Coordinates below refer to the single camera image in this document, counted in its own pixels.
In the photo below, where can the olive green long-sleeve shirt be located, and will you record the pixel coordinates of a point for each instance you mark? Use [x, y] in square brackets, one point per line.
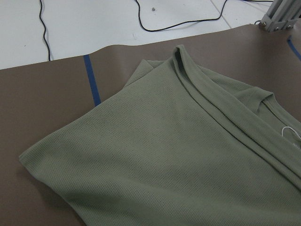
[179, 145]

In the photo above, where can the aluminium frame post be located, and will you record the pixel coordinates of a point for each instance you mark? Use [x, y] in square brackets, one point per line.
[282, 15]

